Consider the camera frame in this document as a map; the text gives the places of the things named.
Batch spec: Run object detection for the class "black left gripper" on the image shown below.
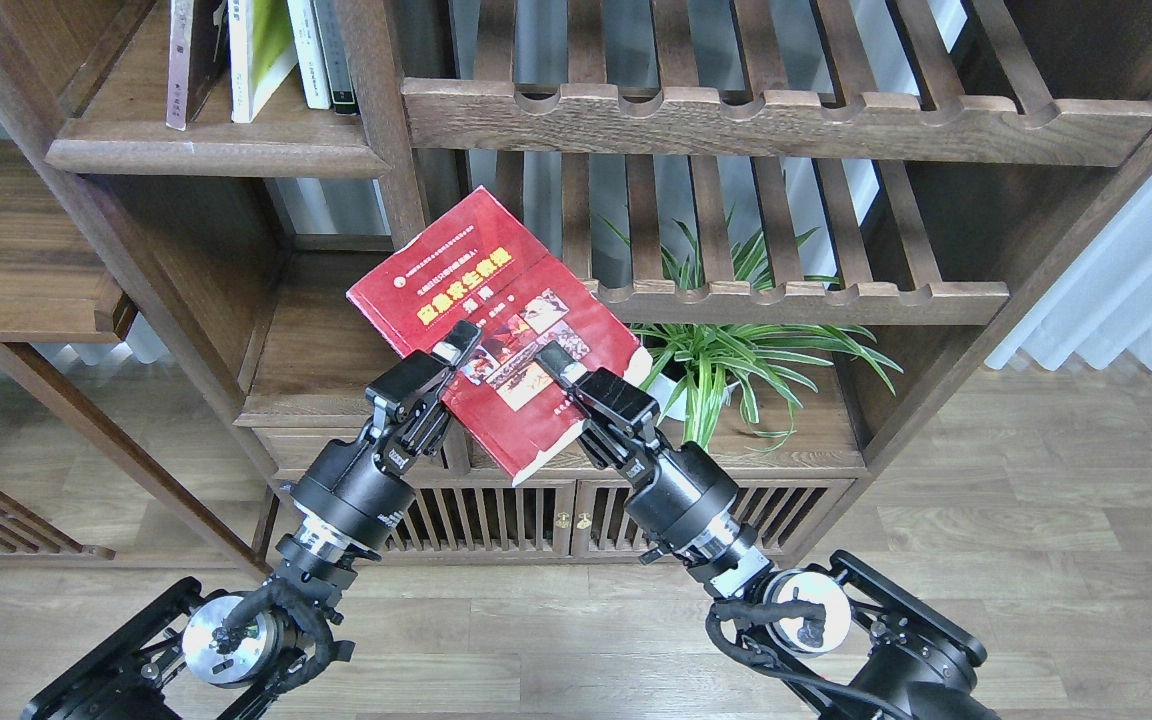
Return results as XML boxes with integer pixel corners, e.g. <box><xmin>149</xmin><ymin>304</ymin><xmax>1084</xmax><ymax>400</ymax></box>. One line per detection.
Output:
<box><xmin>291</xmin><ymin>319</ymin><xmax>483</xmax><ymax>551</ymax></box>

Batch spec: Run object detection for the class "white curtain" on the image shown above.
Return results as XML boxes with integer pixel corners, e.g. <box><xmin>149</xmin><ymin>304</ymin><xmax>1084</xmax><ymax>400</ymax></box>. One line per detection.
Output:
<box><xmin>986</xmin><ymin>176</ymin><xmax>1152</xmax><ymax>372</ymax></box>

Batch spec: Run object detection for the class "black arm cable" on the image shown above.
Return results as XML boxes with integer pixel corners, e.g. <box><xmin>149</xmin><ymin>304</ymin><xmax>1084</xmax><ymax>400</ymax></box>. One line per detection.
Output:
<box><xmin>704</xmin><ymin>598</ymin><xmax>917</xmax><ymax>720</ymax></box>
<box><xmin>217</xmin><ymin>579</ymin><xmax>355</xmax><ymax>694</ymax></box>

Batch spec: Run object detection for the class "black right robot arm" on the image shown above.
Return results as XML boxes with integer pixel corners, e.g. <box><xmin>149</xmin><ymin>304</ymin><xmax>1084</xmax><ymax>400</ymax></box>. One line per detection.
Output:
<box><xmin>538</xmin><ymin>343</ymin><xmax>995</xmax><ymax>719</ymax></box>

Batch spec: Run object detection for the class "dark brown book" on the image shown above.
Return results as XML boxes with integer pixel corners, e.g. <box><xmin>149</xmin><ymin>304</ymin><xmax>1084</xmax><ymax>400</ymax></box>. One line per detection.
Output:
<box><xmin>165</xmin><ymin>1</ymin><xmax>230</xmax><ymax>131</ymax></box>

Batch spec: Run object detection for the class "dark wooden bookshelf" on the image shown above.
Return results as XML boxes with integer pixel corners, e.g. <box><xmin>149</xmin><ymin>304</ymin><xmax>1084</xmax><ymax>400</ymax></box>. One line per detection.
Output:
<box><xmin>0</xmin><ymin>1</ymin><xmax>1152</xmax><ymax>556</ymax></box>

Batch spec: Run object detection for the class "yellow green book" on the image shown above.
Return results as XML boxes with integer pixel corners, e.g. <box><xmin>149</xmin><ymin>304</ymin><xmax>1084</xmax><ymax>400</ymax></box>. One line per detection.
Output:
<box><xmin>227</xmin><ymin>1</ymin><xmax>297</xmax><ymax>124</ymax></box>

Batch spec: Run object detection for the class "green spider plant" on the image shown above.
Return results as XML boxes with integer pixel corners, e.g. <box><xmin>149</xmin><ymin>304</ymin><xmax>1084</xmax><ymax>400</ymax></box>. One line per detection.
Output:
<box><xmin>601</xmin><ymin>210</ymin><xmax>905</xmax><ymax>450</ymax></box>

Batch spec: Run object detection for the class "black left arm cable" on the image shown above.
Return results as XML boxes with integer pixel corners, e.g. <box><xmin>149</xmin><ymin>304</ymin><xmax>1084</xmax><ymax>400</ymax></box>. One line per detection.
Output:
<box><xmin>217</xmin><ymin>579</ymin><xmax>355</xmax><ymax>694</ymax></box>

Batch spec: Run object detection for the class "grey black upright book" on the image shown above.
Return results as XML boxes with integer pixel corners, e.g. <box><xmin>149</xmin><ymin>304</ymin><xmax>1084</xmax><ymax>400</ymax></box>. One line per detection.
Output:
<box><xmin>312</xmin><ymin>0</ymin><xmax>358</xmax><ymax>115</ymax></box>

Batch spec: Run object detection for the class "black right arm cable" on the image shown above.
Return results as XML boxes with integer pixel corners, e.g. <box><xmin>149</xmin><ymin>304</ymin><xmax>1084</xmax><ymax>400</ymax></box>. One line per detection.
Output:
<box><xmin>704</xmin><ymin>598</ymin><xmax>917</xmax><ymax>720</ymax></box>

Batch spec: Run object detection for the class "wooden side table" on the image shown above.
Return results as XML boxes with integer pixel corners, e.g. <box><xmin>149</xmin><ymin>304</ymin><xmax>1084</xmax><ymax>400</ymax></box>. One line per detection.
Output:
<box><xmin>0</xmin><ymin>141</ymin><xmax>268</xmax><ymax>575</ymax></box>

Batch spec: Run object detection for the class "white upright book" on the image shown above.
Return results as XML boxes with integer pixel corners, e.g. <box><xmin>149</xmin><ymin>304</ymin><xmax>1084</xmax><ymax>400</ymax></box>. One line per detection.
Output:
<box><xmin>287</xmin><ymin>0</ymin><xmax>333</xmax><ymax>109</ymax></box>

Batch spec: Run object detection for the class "white plant pot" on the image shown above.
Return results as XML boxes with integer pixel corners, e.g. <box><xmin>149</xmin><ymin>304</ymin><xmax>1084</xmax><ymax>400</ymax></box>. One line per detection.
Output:
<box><xmin>641</xmin><ymin>363</ymin><xmax>738</xmax><ymax>427</ymax></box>

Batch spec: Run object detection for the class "red book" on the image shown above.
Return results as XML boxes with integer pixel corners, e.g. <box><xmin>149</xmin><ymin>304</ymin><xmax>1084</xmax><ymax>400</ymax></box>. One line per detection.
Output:
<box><xmin>347</xmin><ymin>187</ymin><xmax>653</xmax><ymax>484</ymax></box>

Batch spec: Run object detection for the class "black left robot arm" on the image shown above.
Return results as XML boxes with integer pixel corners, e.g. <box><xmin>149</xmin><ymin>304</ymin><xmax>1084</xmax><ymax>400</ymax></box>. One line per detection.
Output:
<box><xmin>22</xmin><ymin>323</ymin><xmax>482</xmax><ymax>719</ymax></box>

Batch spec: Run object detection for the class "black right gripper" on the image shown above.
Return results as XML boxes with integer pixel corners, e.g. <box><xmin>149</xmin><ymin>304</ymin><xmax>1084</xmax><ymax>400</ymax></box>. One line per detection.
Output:
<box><xmin>535</xmin><ymin>342</ymin><xmax>741</xmax><ymax>561</ymax></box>

